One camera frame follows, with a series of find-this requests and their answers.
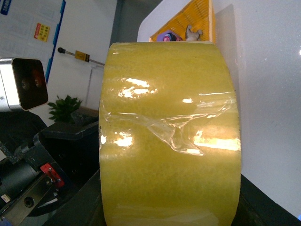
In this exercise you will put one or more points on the yellow warning sign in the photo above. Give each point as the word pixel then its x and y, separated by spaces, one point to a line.
pixel 42 32

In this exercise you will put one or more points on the green potted plant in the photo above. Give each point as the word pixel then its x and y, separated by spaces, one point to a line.
pixel 61 109

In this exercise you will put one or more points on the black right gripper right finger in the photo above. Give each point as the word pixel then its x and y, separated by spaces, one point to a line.
pixel 255 208

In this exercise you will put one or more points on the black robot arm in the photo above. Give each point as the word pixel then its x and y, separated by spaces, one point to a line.
pixel 42 169

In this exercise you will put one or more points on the yellow woven basket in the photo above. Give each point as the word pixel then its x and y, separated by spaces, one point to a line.
pixel 199 14

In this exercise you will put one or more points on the silver depth camera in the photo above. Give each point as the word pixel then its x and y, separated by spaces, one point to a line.
pixel 22 84

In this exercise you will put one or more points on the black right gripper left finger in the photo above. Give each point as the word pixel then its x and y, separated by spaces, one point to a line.
pixel 84 209

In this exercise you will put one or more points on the yellow packing tape roll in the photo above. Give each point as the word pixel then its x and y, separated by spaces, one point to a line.
pixel 169 77

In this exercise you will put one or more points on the black rod with yellow tag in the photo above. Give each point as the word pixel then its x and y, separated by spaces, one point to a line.
pixel 80 56

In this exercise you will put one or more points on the small panda figurine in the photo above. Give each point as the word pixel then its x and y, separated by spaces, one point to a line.
pixel 192 36

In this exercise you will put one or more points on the pink labelled black jar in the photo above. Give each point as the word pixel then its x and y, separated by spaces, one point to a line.
pixel 168 36

